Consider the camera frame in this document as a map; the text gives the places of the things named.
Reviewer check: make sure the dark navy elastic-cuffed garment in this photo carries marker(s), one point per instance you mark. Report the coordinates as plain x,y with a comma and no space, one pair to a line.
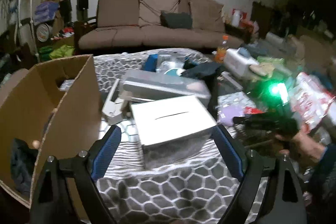
22,166

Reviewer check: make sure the red packet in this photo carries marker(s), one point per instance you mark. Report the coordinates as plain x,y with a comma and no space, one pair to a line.
253,110

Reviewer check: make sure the brown cardboard box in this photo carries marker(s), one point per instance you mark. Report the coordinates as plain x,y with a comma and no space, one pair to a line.
78,98

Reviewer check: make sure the round tin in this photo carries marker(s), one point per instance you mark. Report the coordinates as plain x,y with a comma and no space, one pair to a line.
44,32

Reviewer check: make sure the potted plant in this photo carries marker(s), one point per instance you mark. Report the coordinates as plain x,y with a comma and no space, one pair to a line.
11,6

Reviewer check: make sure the dark grey pillow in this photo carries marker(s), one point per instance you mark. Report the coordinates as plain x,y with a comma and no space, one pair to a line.
176,19

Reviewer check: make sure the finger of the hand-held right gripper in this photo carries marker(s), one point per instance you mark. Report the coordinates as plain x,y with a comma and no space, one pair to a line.
249,119

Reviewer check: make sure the white rectangular box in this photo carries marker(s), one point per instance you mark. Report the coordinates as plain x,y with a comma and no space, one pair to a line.
168,113

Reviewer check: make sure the person's right hand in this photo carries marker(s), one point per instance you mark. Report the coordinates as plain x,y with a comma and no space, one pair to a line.
302,145

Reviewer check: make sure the green packet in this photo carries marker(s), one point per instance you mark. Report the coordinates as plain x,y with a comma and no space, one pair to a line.
271,61

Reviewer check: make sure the blue package stack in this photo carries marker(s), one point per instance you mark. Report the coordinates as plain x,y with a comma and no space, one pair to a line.
46,11

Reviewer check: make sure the black folded cloth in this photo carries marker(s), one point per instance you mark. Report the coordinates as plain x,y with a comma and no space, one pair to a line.
202,70

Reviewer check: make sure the white plastic container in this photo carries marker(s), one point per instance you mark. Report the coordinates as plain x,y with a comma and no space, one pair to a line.
239,62

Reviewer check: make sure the grey white patterned blanket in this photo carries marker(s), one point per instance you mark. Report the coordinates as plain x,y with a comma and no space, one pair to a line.
170,187

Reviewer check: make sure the white teal container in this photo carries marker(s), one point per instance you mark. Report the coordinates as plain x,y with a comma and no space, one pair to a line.
173,71

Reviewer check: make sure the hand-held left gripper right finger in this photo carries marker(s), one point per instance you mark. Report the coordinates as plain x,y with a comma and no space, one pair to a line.
227,153

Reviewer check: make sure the red white snack bag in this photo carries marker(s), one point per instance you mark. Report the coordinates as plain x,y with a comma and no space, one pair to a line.
312,98

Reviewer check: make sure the red gift box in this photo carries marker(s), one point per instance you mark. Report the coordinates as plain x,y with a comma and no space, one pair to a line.
249,23

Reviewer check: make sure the white standing rack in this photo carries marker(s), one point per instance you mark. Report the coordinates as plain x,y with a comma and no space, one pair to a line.
31,3

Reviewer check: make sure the purple packet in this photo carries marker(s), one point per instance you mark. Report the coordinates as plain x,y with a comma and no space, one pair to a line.
232,113

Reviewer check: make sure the beige sofa cushion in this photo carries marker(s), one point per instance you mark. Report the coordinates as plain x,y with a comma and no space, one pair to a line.
157,6
207,14

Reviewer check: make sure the blue box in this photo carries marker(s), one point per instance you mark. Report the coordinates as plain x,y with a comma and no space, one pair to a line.
151,62

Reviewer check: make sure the brown armchair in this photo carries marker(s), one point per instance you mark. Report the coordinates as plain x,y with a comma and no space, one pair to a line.
13,82

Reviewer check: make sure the orange drink bottle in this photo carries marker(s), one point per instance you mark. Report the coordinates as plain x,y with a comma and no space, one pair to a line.
222,52

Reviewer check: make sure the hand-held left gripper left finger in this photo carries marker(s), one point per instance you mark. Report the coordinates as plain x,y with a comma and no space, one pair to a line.
107,151

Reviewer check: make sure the black speaker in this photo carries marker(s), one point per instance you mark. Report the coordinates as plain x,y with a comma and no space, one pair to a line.
82,2

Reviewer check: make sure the green bag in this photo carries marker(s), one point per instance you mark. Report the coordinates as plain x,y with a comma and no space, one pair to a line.
62,52

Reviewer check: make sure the brown sofa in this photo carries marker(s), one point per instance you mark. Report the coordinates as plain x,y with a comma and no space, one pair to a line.
110,37

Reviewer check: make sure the white thermos jug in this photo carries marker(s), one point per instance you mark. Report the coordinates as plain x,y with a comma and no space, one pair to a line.
237,17

